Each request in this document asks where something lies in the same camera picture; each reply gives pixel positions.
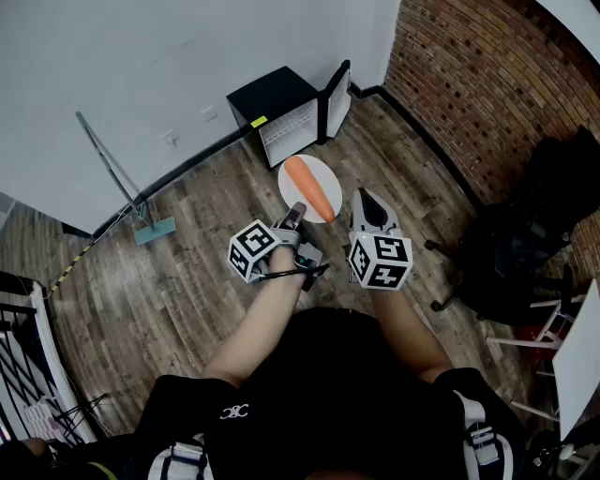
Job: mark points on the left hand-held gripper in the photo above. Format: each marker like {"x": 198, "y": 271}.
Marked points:
{"x": 253, "y": 244}

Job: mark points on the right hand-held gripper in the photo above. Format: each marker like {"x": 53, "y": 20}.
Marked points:
{"x": 382, "y": 260}

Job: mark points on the orange carrot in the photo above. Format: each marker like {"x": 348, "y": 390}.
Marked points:
{"x": 309, "y": 190}

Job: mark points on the white round plate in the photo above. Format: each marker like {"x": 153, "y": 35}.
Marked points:
{"x": 288, "y": 187}

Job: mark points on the black mini fridge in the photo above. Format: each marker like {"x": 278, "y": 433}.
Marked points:
{"x": 274, "y": 96}

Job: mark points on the person's right forearm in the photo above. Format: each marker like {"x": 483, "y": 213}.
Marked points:
{"x": 403, "y": 333}

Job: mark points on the person's left forearm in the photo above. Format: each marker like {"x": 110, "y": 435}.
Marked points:
{"x": 262, "y": 323}

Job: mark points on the teal flat mop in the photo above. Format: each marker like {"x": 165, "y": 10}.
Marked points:
{"x": 154, "y": 230}

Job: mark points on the black office chair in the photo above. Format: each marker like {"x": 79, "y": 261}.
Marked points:
{"x": 525, "y": 244}

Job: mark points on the person's black clothing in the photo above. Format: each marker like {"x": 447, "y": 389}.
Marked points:
{"x": 337, "y": 398}

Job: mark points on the white table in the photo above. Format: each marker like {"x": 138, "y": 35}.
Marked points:
{"x": 579, "y": 361}

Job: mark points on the black metal railing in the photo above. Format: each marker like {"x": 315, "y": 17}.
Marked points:
{"x": 19, "y": 356}

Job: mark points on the white wall socket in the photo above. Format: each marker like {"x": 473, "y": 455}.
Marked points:
{"x": 169, "y": 137}
{"x": 209, "y": 115}

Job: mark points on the white stool frame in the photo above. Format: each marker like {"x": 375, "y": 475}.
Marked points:
{"x": 548, "y": 330}

